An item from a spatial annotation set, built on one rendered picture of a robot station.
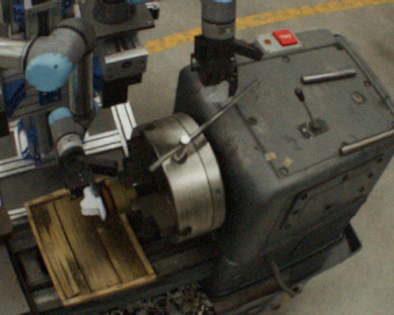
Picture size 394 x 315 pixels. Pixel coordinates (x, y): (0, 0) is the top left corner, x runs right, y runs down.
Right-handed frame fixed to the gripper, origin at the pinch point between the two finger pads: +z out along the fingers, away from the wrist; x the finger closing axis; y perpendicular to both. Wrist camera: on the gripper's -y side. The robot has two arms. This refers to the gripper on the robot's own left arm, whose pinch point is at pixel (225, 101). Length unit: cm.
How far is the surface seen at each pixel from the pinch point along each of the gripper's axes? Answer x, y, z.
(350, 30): -149, -188, 97
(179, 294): -2, 13, 77
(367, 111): 8.9, -42.7, 9.6
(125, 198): -1.3, 26.1, 21.7
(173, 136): -3.0, 11.8, 8.6
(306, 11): -174, -165, 91
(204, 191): 9.2, 9.8, 16.6
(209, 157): 4.5, 6.2, 11.4
